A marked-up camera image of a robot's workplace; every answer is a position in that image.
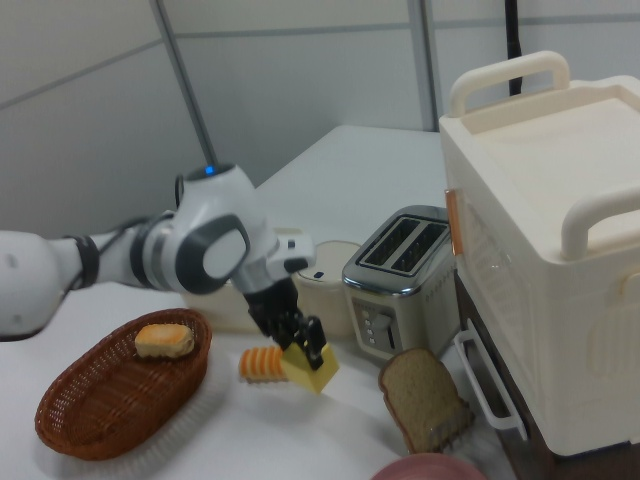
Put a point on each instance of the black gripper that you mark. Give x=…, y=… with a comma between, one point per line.
x=272, y=307

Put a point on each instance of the yellow cube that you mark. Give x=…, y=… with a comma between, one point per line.
x=312, y=381

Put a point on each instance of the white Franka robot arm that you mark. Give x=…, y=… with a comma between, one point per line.
x=210, y=250

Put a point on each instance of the orange striped croissant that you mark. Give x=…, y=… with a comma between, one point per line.
x=260, y=364

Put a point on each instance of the small white lidded bin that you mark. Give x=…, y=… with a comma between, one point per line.
x=325, y=295

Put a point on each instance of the cream and silver toaster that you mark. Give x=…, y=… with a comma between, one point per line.
x=400, y=300

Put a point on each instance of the brown bread slice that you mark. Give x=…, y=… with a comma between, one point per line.
x=420, y=392

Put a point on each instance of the golden bread roll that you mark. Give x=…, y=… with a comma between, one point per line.
x=165, y=341

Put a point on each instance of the pink plate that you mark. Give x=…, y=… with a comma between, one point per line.
x=430, y=469

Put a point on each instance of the brown wicker basket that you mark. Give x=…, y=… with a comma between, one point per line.
x=115, y=400

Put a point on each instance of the dark brown drawer base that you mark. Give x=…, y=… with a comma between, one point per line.
x=505, y=395

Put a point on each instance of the black vertical pole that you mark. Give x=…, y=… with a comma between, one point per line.
x=514, y=45

